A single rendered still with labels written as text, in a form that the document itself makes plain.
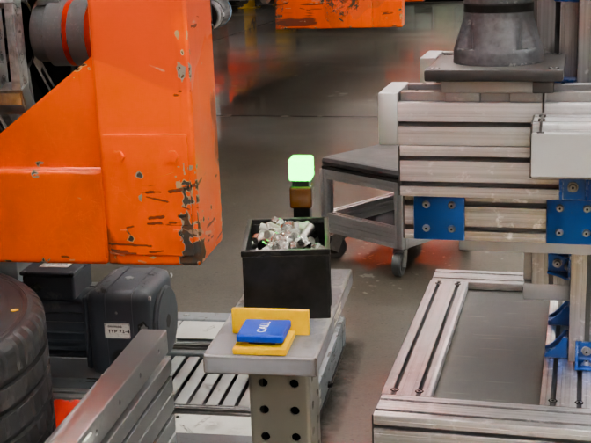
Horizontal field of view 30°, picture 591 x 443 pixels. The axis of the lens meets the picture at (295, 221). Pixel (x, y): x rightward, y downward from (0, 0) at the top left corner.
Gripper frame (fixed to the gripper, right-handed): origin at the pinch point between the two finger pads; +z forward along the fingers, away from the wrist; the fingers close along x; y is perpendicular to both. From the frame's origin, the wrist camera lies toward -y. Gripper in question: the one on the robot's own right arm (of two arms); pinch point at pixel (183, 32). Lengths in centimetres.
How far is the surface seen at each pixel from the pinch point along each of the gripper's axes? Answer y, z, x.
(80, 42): 0.6, 23.7, -15.7
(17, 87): -5.7, 43.8, -21.7
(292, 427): -56, 83, 36
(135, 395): -50, 87, 12
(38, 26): 4.0, 22.5, -25.0
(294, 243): -27, 76, 37
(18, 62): -1.0, 43.6, -20.9
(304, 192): -23, 58, 36
